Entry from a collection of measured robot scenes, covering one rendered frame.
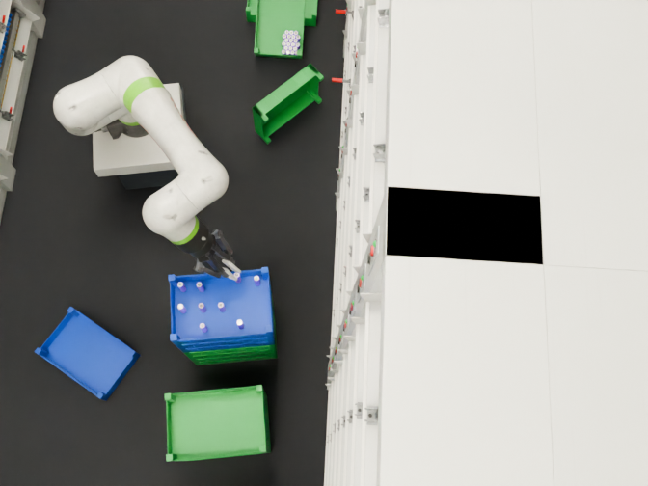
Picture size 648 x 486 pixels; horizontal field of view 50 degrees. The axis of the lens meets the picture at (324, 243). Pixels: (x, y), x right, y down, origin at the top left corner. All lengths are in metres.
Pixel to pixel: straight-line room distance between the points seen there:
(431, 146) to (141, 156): 1.71
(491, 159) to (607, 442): 0.37
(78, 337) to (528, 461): 2.11
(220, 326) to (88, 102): 0.75
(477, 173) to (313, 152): 1.96
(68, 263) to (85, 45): 0.96
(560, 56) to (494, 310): 0.38
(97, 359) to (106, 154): 0.75
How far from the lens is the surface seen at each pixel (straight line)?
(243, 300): 2.16
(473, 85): 0.99
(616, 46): 1.09
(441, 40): 1.02
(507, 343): 0.88
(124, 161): 2.53
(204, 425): 2.28
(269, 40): 3.07
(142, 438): 2.64
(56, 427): 2.73
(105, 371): 2.69
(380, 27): 1.32
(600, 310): 0.92
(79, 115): 1.96
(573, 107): 1.01
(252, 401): 2.27
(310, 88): 2.95
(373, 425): 1.08
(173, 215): 1.70
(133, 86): 1.93
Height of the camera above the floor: 2.59
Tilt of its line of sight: 73 degrees down
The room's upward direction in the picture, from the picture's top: 7 degrees clockwise
